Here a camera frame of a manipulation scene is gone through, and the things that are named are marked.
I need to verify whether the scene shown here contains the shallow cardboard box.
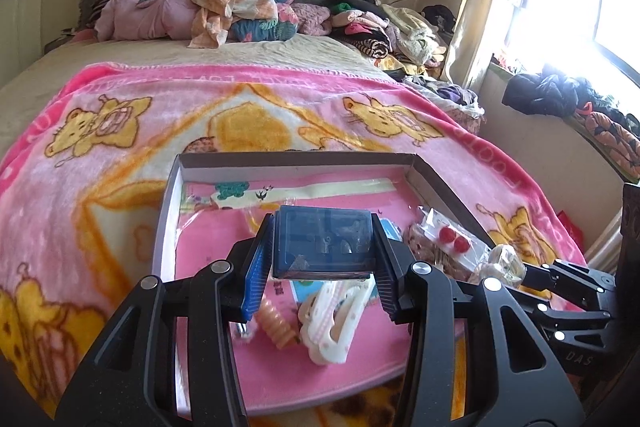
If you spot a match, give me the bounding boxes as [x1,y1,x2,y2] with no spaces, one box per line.
[152,151,502,427]

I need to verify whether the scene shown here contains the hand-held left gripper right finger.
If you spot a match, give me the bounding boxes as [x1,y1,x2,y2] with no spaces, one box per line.
[371,224,584,427]

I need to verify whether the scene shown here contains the red bag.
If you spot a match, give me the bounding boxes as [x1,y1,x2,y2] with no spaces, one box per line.
[554,209,585,254]

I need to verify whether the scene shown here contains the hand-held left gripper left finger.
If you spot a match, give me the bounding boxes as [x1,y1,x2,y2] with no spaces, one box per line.
[55,213,274,427]

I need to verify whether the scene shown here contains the pink knit cloth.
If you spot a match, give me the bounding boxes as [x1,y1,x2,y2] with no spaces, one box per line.
[290,2,334,38]

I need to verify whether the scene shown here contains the orange spiral hair tie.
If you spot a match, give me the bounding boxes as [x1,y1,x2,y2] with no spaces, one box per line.
[257,299,297,351]

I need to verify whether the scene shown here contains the orange and black cloth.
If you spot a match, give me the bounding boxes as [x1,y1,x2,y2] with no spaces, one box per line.
[575,106,640,184]

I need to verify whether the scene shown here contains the orange and white floral cloth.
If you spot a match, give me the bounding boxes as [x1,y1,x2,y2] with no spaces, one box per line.
[187,0,279,50]

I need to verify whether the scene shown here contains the pink printed blanket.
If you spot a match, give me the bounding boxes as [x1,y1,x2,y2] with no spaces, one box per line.
[0,62,589,427]

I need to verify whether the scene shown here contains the red ball earring packet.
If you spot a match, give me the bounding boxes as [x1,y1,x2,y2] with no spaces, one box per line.
[414,206,493,279]

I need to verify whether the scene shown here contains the pile of folded clothes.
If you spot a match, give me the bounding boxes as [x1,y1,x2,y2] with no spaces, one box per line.
[327,0,457,78]

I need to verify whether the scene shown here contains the black garment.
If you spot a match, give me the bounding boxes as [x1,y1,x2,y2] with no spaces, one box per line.
[502,71,617,120]

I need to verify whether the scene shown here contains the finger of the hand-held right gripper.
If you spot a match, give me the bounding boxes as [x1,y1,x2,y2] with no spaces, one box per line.
[522,259,617,304]
[530,305,614,344]

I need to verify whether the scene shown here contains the blue plastic box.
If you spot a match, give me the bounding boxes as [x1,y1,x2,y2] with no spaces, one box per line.
[270,205,379,281]

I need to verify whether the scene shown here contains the pink quilted garment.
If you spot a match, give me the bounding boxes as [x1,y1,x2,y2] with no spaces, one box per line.
[94,0,202,42]

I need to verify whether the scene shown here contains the white hair claw clip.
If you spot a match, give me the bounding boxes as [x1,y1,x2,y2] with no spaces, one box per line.
[298,279,377,366]

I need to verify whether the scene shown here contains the clear round plastic case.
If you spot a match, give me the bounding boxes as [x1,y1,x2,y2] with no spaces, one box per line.
[479,244,527,289]

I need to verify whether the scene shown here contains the pink book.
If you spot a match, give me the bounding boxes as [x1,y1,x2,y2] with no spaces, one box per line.
[172,177,471,414]

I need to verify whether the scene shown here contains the heap of white purple clothes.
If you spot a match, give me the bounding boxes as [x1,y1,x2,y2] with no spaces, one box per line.
[400,74,487,134]

